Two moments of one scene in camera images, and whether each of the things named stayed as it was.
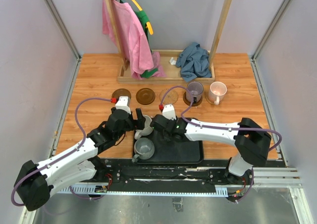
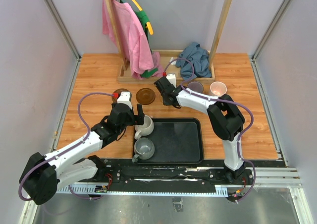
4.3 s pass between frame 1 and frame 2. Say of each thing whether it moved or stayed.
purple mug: stayed
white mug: stayed
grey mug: stayed
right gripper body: moved
